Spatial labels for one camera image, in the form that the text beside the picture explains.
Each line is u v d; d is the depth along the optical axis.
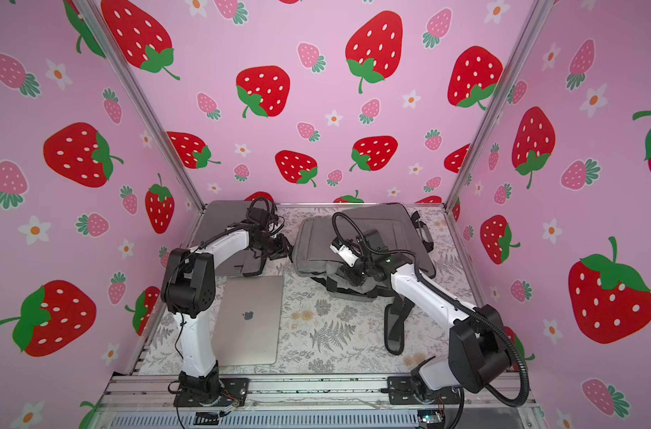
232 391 0.75
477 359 0.42
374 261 0.64
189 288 0.55
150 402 0.72
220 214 1.20
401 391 0.74
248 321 0.88
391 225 1.02
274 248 0.90
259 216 0.83
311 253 0.88
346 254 0.75
